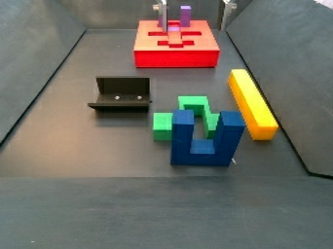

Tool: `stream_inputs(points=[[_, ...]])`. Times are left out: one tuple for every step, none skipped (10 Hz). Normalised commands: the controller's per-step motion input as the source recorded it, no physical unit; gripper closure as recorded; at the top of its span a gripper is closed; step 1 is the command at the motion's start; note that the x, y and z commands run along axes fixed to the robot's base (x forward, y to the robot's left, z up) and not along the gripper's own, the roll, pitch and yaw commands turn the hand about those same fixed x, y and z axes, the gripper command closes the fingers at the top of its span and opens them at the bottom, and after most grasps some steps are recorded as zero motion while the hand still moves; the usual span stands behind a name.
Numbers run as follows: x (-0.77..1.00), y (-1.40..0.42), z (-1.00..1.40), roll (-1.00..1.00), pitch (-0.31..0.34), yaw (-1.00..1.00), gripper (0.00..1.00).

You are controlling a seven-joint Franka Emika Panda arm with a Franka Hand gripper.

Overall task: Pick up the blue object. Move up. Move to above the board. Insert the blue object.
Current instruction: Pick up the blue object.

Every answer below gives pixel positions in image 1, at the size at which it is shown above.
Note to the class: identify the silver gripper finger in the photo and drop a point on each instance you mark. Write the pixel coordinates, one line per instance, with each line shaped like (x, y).
(161, 8)
(229, 7)

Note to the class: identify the blue U-shaped block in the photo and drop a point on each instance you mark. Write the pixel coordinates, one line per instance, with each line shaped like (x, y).
(205, 152)

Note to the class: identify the red slotted board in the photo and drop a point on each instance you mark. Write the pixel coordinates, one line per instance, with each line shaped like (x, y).
(187, 47)

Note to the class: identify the purple U-shaped block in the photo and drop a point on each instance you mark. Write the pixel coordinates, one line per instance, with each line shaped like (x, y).
(185, 17)

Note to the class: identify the green stepped block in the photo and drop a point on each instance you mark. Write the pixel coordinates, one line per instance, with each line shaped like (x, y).
(197, 103)

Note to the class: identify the yellow long bar block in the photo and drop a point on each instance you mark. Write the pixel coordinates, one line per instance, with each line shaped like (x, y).
(260, 121)

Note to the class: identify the black angle bracket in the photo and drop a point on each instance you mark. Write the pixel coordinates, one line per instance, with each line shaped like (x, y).
(122, 92)

